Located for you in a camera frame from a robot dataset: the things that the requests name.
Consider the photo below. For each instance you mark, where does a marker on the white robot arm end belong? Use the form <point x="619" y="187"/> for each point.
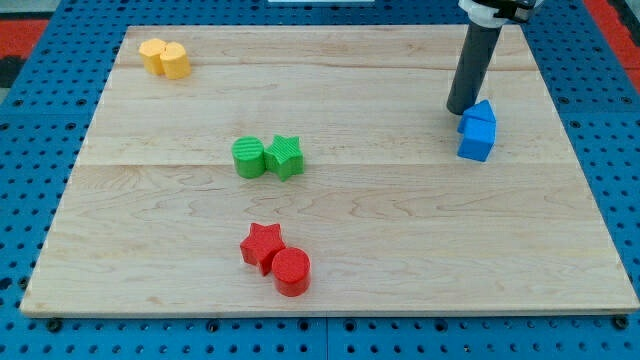
<point x="496" y="13"/>

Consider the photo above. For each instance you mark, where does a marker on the wooden board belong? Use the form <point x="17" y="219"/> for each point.
<point x="394" y="222"/>

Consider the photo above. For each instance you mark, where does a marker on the green star block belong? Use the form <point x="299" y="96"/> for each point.
<point x="284" y="157"/>

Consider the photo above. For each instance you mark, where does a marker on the green cylinder block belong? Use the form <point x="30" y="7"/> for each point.
<point x="248" y="156"/>

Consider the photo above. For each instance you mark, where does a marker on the red star block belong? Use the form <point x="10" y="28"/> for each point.
<point x="261" y="245"/>

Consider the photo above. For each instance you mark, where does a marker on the red cylinder block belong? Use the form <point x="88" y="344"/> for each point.
<point x="291" y="269"/>

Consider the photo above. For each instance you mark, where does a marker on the blue cube block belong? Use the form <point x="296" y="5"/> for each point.
<point x="477" y="139"/>

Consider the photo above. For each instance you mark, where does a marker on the blue triangular prism block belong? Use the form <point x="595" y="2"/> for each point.
<point x="482" y="111"/>

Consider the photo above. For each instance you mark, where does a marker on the yellow heart block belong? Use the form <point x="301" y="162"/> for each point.
<point x="174" y="61"/>

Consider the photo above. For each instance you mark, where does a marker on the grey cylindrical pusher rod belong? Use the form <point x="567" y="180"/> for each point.
<point x="476" y="54"/>

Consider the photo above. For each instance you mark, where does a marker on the yellow hexagon block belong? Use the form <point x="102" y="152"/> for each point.
<point x="150" y="51"/>

